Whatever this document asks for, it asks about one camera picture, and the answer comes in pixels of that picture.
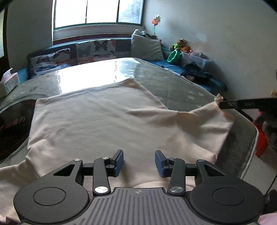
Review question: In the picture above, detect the right butterfly cushion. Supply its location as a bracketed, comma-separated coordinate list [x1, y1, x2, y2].
[76, 39, 116, 65]

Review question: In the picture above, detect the butterfly cushion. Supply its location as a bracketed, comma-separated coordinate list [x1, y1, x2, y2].
[29, 48, 71, 78]
[76, 39, 116, 65]

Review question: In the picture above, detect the red object on floor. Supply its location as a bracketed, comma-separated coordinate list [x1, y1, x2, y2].
[253, 117, 269, 157]

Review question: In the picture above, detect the grey square pillow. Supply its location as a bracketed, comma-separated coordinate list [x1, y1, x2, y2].
[130, 29, 164, 60]

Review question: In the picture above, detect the left butterfly cushion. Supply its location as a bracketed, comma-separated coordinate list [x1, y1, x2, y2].
[29, 48, 71, 78]

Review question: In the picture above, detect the dark clothes pile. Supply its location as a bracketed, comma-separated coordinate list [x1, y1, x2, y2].
[180, 62, 213, 84]

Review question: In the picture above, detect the grey quilted star table cover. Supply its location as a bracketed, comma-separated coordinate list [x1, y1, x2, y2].
[1, 58, 258, 178]

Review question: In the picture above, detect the colourful pinwheel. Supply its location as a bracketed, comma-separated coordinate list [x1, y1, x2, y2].
[151, 15, 160, 35]

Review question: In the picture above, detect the cream white garment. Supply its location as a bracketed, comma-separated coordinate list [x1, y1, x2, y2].
[1, 78, 234, 224]

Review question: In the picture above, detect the plush toy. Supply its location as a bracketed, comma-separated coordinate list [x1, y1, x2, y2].
[169, 38, 191, 52]

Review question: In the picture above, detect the tissue box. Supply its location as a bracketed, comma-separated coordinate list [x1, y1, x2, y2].
[0, 68, 19, 98]

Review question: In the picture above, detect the clear plastic storage box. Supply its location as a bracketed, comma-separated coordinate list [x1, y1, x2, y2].
[181, 51, 212, 69]

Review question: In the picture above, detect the blue corner sofa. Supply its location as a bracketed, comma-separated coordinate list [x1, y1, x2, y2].
[17, 34, 228, 95]

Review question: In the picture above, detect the window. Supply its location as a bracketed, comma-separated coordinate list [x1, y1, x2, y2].
[53, 0, 144, 30]

